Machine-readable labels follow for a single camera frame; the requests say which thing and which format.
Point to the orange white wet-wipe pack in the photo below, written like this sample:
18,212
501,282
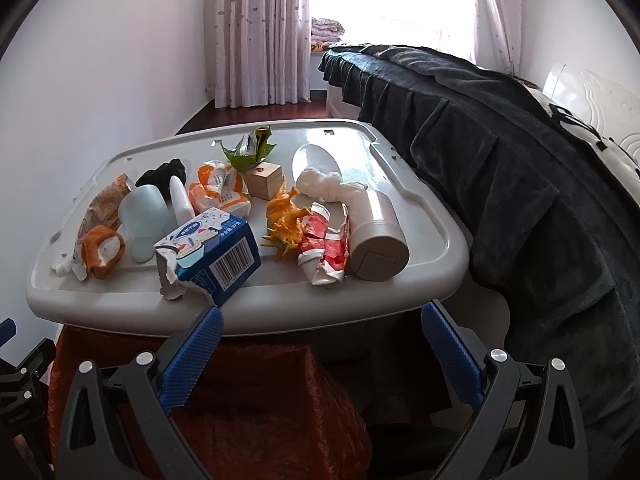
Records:
219,185

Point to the blue torn carton box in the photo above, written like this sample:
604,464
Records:
213,255

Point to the white pink curtain left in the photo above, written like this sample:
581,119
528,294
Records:
257,52

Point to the red white wrapper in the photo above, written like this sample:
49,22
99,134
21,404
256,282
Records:
324,251

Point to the white tissue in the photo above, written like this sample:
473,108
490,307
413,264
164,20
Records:
329,188

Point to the beige cylindrical bottle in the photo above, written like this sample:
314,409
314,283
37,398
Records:
378,249

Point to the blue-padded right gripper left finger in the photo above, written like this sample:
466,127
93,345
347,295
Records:
189,354

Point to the small brown cardboard box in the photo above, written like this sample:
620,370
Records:
264,180

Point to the black cloth ball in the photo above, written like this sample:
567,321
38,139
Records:
160,176

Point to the curtain right side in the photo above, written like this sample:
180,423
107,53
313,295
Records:
506,18

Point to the orange white sock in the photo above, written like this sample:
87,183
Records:
101,251

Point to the orange trash bag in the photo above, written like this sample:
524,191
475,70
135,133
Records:
259,411

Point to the orange snack bag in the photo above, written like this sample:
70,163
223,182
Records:
102,211

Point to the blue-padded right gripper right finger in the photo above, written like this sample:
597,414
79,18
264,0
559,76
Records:
525,422

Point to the green snack wrapper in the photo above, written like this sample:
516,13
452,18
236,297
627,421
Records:
251,150

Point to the folded pink bedding stack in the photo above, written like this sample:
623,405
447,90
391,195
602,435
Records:
325,33

